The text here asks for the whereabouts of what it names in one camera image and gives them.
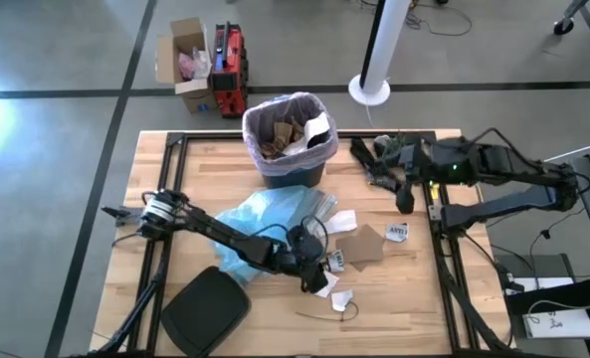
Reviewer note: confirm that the white round pillar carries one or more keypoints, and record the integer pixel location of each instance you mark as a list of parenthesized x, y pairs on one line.
[(386, 45)]

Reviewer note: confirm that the black trash bin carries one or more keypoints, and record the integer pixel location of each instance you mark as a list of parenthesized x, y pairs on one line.
[(294, 179)]

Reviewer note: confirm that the black bin lid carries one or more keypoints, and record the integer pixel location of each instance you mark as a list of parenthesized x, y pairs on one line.
[(205, 313)]

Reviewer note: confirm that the open cardboard box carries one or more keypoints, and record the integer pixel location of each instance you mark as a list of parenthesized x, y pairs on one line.
[(167, 59)]

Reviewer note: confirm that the black aluminium table frame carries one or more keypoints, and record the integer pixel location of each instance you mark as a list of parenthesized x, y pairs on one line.
[(210, 135)]

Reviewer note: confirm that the white paper sheet with writing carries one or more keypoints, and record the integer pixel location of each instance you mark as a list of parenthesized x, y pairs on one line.
[(563, 325)]

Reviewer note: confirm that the small potted green plant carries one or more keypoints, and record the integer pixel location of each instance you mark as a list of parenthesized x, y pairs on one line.
[(399, 141)]

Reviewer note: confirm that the black bar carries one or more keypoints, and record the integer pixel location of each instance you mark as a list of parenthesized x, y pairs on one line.
[(563, 298)]

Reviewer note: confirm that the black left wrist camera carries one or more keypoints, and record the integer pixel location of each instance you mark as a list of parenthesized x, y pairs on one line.
[(317, 282)]

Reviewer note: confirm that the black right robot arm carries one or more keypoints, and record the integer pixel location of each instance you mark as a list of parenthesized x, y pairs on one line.
[(498, 204)]

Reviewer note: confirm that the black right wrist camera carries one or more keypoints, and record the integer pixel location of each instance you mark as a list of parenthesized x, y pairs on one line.
[(405, 199)]

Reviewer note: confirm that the small yellow tag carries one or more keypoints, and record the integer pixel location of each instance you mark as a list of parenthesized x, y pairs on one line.
[(435, 191)]

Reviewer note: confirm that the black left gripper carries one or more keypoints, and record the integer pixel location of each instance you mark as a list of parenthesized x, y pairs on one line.
[(299, 253)]

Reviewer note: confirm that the red tool case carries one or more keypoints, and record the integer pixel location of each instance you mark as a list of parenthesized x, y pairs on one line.
[(230, 64)]

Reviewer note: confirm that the black glove with yellow cuff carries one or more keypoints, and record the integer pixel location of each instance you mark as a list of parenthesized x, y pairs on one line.
[(361, 151)]

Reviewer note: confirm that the grey trash bin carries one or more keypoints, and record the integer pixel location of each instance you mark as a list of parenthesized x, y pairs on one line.
[(294, 166)]

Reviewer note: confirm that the large white paper sheet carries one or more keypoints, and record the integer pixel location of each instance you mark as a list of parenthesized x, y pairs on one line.
[(317, 126)]

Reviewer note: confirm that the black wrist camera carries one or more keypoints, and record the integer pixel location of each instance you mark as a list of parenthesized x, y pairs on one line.
[(317, 282), (405, 199)]

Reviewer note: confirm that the pink plastic bag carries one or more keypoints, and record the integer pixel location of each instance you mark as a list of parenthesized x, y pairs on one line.
[(186, 64)]

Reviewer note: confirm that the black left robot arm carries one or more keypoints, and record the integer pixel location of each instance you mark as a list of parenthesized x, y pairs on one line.
[(225, 236)]

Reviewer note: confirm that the small white paper scrap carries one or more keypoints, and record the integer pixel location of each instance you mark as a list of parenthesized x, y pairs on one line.
[(341, 300)]

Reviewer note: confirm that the grey leg with caster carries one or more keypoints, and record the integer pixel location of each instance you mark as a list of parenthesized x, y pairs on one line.
[(563, 26)]

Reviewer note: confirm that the white paper piece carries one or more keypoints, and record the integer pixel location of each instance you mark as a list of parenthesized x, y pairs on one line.
[(341, 221)]

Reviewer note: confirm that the brown cardboard piece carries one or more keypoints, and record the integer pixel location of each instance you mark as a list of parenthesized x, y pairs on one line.
[(361, 246)]

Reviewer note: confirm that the white printed packet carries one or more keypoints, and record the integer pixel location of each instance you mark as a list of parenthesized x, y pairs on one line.
[(336, 261), (397, 232)]

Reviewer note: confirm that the black zip tie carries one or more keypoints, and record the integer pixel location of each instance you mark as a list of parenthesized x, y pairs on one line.
[(319, 316)]

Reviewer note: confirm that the clear plastic wrap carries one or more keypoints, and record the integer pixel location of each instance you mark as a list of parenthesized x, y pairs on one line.
[(202, 62)]

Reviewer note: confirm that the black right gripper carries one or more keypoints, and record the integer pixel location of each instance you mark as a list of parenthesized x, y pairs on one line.
[(444, 164)]

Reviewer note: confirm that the blue plastic trash bag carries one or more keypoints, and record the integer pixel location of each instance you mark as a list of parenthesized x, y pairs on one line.
[(264, 209)]

